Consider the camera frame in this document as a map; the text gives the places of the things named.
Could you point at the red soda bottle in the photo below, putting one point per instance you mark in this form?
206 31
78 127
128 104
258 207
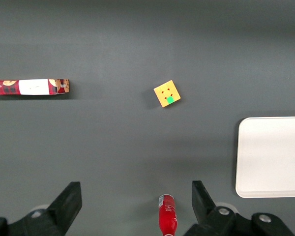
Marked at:
167 216

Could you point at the orange Rubik's cube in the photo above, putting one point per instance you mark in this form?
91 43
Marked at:
166 94

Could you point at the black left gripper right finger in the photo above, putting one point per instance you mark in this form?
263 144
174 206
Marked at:
206 216

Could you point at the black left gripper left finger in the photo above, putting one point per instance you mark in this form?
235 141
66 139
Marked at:
64 206

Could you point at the red cookie box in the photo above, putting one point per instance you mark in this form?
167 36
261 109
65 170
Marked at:
34 86

